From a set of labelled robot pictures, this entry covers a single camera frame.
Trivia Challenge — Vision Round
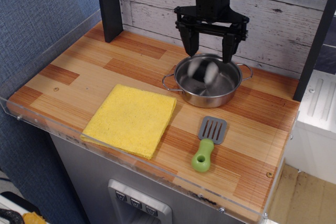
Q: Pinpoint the white ribbed side shelf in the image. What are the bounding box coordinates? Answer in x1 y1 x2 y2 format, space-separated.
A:
298 70 335 133

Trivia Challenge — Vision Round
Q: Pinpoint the silver toy dispenser panel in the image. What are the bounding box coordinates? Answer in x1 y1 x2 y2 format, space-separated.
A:
108 179 173 223

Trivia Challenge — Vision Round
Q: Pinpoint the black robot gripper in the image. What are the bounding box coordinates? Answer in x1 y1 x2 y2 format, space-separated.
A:
174 0 249 63

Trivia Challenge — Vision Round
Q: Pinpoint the stainless steel pot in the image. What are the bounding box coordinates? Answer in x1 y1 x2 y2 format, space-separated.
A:
162 54 253 108

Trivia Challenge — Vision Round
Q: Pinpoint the black vertical post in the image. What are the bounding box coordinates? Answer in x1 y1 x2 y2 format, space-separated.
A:
99 0 123 42
293 0 335 102

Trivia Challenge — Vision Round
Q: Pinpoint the yellow folded cloth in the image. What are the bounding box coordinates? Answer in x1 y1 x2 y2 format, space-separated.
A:
80 84 177 159

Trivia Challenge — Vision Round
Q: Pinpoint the clear acrylic guard rail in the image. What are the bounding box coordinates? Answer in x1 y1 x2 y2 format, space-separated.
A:
2 24 299 223

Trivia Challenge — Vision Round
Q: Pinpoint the black right vertical post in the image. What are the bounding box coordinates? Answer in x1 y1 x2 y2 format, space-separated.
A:
293 0 335 102

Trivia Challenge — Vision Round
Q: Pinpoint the grey spatula green handle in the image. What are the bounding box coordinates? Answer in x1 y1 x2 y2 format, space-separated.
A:
191 116 227 173

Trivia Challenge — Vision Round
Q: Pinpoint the plush sushi roll toy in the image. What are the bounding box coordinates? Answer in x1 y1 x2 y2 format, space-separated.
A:
187 59 219 84

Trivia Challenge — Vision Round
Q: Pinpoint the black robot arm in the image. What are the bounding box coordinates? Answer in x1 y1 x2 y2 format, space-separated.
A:
174 0 249 63

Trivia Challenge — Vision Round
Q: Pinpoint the black left vertical post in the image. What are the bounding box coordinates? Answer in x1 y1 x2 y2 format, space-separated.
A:
99 0 123 42

